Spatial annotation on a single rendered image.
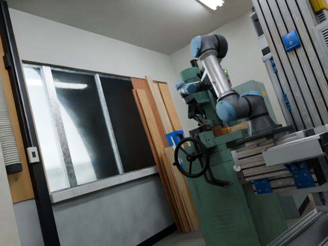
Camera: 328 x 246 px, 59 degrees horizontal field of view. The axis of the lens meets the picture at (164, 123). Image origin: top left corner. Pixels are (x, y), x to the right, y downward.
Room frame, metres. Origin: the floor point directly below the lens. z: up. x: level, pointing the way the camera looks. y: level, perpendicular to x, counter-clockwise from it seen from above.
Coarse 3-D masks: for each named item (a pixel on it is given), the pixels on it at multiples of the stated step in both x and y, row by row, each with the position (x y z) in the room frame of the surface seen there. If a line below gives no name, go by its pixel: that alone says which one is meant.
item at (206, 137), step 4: (204, 132) 2.08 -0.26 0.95; (208, 132) 2.13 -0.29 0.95; (212, 132) 2.17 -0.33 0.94; (200, 136) 2.10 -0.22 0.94; (204, 136) 2.08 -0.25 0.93; (208, 136) 2.11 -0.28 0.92; (212, 136) 2.16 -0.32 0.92; (204, 140) 2.09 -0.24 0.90; (208, 140) 2.09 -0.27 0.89; (212, 140) 2.15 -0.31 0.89; (192, 144) 2.15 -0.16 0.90; (192, 148) 2.16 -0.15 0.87
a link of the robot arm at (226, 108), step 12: (204, 36) 1.58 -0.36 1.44; (216, 36) 1.59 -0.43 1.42; (192, 48) 1.61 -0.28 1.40; (204, 48) 1.55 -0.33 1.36; (216, 48) 1.60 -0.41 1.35; (204, 60) 1.57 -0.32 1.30; (216, 60) 1.56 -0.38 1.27; (216, 72) 1.54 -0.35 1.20; (216, 84) 1.54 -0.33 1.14; (228, 84) 1.53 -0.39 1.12; (228, 96) 1.49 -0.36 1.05; (216, 108) 1.55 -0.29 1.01; (228, 108) 1.47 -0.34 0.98; (240, 108) 1.49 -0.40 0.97; (228, 120) 1.51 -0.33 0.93
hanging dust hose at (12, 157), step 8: (0, 80) 2.23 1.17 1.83; (0, 88) 2.19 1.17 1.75; (0, 96) 2.18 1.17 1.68; (0, 104) 2.17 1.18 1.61; (0, 112) 2.15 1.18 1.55; (0, 120) 2.16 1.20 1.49; (8, 120) 2.20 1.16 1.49; (0, 128) 2.15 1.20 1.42; (8, 128) 2.18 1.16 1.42; (0, 136) 2.14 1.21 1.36; (8, 136) 2.18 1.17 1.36; (8, 144) 2.16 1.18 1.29; (8, 152) 2.16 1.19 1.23; (16, 152) 2.21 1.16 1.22; (8, 160) 2.15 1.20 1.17; (16, 160) 2.19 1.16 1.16; (8, 168) 2.15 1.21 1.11; (16, 168) 2.18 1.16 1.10
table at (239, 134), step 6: (234, 132) 2.04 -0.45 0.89; (240, 132) 2.02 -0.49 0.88; (246, 132) 2.07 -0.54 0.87; (216, 138) 2.13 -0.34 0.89; (222, 138) 2.11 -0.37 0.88; (228, 138) 2.08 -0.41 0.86; (234, 138) 2.05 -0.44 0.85; (240, 138) 2.03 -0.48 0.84; (210, 144) 2.07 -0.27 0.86; (216, 144) 2.13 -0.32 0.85; (180, 150) 2.34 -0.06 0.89; (186, 150) 2.30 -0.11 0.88; (192, 150) 2.16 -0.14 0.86; (180, 156) 2.35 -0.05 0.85
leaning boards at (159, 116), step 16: (144, 80) 4.07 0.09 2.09; (144, 96) 3.86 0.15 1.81; (160, 96) 4.26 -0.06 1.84; (144, 112) 3.76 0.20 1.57; (160, 112) 4.08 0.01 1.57; (176, 112) 4.44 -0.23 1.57; (144, 128) 3.73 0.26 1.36; (160, 128) 4.00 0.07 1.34; (176, 128) 4.29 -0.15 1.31; (160, 144) 3.83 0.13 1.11; (160, 160) 3.73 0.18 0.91; (160, 176) 3.71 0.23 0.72; (176, 176) 3.69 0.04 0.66; (176, 192) 3.66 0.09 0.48; (176, 208) 3.71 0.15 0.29; (192, 208) 3.77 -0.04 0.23; (176, 224) 3.69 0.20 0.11; (192, 224) 3.63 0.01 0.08
